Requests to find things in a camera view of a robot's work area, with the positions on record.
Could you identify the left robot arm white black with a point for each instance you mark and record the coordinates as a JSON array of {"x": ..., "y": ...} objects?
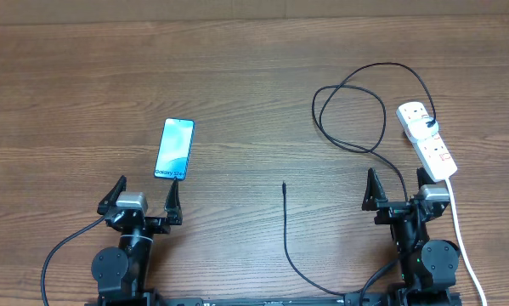
[{"x": 121, "y": 271}]

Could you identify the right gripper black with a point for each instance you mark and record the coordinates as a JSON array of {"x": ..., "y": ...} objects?
[{"x": 389, "y": 208}]

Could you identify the blue Samsung Galaxy smartphone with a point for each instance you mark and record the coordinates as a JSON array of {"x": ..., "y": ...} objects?
[{"x": 172, "y": 159}]

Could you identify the white charger adapter plug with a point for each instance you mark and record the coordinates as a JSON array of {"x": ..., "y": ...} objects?
[{"x": 421, "y": 129}]

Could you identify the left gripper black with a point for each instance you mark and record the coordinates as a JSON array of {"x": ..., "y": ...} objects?
[{"x": 161, "y": 224}]

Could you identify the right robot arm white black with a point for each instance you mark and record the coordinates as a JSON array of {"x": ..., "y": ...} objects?
[{"x": 427, "y": 266}]

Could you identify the white power extension strip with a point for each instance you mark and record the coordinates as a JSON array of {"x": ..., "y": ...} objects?
[{"x": 433, "y": 153}]

